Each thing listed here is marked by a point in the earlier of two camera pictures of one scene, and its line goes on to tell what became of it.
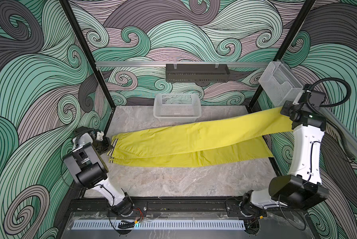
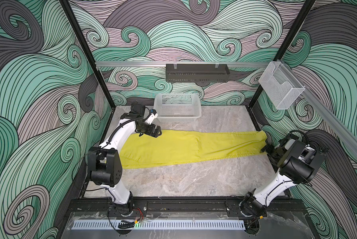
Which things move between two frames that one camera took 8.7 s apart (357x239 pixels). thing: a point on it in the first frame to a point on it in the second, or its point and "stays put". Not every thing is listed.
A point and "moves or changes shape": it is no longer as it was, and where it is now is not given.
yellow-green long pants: x=199 y=144 moves or changes shape
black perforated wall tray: x=197 y=72 stays put
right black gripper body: x=287 y=108 to x=274 y=154
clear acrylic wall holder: x=280 y=83 stays put
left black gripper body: x=100 y=147 to x=147 y=129
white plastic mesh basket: x=177 y=108 stays put
